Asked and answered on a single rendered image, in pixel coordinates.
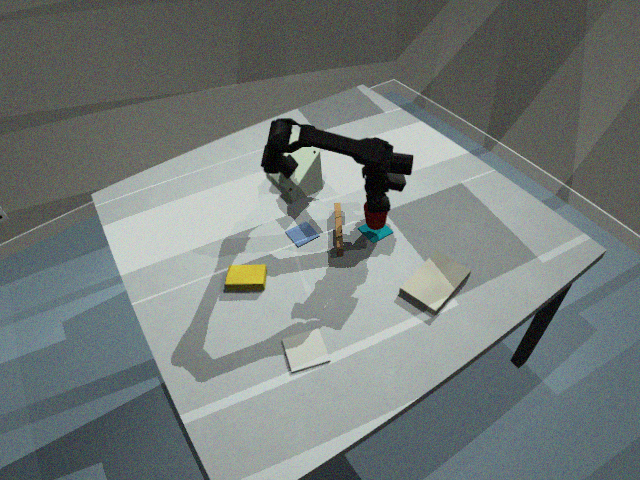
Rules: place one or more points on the red cup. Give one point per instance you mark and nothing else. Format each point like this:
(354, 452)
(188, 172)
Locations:
(375, 220)

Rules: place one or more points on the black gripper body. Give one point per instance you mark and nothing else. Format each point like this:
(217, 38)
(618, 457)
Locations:
(378, 201)

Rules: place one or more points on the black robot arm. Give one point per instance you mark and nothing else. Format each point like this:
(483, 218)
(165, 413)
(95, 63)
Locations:
(377, 155)

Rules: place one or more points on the beige flat rectangular block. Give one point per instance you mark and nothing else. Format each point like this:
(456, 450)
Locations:
(435, 282)

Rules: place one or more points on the olive yellow rectangular block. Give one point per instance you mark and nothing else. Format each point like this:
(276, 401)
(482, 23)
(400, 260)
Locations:
(246, 277)

